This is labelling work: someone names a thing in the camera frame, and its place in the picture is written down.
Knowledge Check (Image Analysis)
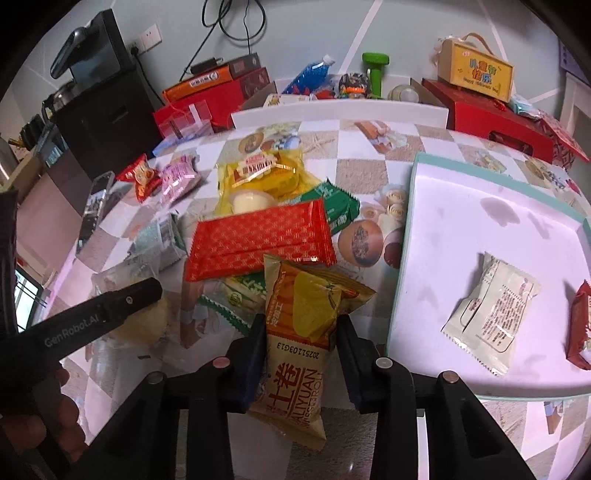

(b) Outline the black cable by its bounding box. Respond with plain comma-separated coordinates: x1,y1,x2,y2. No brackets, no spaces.
182,0,269,75

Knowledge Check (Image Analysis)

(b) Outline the white shelf unit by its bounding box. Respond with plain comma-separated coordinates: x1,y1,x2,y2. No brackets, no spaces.
558,74,591,137

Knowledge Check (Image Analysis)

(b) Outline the red patterned snack packet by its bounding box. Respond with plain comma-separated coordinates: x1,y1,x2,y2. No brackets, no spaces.
184,198,336,283

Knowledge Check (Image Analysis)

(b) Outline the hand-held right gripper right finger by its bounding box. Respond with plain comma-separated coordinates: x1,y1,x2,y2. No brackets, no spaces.
337,316,522,480

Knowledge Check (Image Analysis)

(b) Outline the beige green-edged snack packet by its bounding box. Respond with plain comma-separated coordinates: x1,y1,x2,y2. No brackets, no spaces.
196,272,269,334

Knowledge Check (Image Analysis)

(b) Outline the silver green snack packet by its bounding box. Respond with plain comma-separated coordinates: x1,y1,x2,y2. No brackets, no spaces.
128,213,186,271

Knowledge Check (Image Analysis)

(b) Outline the dark flat box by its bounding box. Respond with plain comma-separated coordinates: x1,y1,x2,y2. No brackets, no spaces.
225,52,262,80

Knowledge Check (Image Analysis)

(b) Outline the pink snack packet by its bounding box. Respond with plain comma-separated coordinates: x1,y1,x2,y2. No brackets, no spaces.
158,154,200,207

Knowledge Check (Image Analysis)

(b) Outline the orange flat box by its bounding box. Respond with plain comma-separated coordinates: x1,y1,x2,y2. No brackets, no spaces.
163,65,232,103

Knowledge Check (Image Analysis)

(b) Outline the red cardboard box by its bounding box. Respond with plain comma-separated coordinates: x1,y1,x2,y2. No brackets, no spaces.
154,67,271,136

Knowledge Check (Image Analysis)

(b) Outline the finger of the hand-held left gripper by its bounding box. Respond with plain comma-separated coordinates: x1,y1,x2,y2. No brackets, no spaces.
28,278,163,365

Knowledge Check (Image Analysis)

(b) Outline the blue snack bag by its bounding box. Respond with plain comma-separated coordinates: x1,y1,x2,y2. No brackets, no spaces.
281,54,336,96

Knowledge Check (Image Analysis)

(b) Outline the clear plastic box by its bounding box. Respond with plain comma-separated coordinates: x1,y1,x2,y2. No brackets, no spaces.
161,98,216,140

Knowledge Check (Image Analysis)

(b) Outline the person's left hand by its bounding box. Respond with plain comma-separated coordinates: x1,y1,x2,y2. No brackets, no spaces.
0,368,88,467

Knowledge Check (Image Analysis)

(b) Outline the orange yellow snack packet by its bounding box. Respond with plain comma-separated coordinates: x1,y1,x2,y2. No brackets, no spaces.
247,254,377,452

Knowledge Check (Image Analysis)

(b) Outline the clear bag of bread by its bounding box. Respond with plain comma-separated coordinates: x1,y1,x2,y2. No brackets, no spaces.
91,267,172,343

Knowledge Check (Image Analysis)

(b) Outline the clear plastic bin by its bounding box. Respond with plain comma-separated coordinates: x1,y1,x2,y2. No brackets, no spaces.
387,152,591,401

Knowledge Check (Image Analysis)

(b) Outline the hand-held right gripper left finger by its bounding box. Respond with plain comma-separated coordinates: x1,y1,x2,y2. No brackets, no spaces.
74,316,269,480

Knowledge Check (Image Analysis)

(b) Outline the small red snack packet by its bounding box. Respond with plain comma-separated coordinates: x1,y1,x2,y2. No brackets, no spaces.
115,154,163,204

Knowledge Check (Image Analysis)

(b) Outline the large red gift box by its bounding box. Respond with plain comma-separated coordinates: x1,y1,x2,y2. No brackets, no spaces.
421,78,556,163

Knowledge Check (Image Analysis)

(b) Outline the yellow jelly cup bag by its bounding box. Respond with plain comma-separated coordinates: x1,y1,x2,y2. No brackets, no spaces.
216,154,325,217

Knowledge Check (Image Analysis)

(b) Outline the yellow wooden box with handle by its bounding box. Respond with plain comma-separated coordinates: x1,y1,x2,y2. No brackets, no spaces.
434,32,515,103

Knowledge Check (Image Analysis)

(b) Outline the dark green snack packet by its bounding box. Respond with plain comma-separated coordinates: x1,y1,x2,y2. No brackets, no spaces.
318,179,361,234

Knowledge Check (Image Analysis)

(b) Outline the teal wrapped item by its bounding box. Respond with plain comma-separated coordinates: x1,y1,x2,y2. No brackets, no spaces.
509,96,537,117

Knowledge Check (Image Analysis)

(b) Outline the dark red snack packet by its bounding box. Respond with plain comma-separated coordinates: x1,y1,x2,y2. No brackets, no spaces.
566,281,591,371

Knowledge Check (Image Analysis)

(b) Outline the white snack packet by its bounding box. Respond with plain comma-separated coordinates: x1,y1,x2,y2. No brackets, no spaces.
441,251,542,376

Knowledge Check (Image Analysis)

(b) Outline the purple plastic basket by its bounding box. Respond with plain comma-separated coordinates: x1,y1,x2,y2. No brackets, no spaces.
558,41,576,78

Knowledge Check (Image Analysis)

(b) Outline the red printed gift bag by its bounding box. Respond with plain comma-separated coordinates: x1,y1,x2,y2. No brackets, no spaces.
538,113,591,172

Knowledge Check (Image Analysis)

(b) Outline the colourful toy bag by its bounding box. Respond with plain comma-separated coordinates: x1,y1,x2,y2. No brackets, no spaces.
338,71,373,101

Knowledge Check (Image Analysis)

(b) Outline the glass jar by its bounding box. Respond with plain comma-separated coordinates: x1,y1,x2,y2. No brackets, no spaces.
389,83,419,103

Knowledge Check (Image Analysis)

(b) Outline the white wall socket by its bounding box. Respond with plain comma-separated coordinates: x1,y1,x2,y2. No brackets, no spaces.
128,24,163,52

